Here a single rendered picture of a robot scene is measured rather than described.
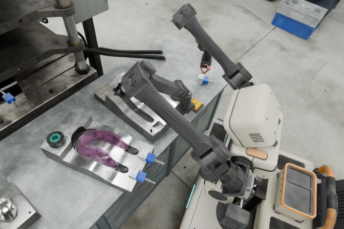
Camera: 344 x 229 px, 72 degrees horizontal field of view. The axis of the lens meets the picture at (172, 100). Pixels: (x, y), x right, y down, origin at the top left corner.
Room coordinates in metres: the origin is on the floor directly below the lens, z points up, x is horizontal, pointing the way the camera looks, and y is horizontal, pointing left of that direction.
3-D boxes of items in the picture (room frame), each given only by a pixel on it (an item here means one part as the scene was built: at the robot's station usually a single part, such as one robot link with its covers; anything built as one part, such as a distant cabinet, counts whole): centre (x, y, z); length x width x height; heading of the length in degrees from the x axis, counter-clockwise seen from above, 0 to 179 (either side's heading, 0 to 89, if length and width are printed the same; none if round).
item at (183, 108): (0.79, -0.07, 1.04); 0.10 x 0.07 x 0.07; 143
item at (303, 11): (3.51, -1.79, 0.28); 0.61 x 0.41 x 0.15; 53
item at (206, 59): (1.20, -0.19, 1.04); 0.10 x 0.07 x 0.07; 174
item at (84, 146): (0.57, 0.34, 0.90); 0.26 x 0.18 x 0.08; 73
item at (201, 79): (1.20, -0.23, 0.83); 0.13 x 0.05 x 0.05; 85
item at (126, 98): (0.89, 0.21, 0.92); 0.35 x 0.16 x 0.09; 56
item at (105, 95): (0.91, 0.21, 0.87); 0.50 x 0.26 x 0.14; 56
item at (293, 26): (3.52, -1.79, 0.11); 0.61 x 0.41 x 0.22; 53
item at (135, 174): (0.44, 0.09, 0.86); 0.13 x 0.05 x 0.05; 73
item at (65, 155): (0.56, 0.34, 0.86); 0.50 x 0.26 x 0.11; 73
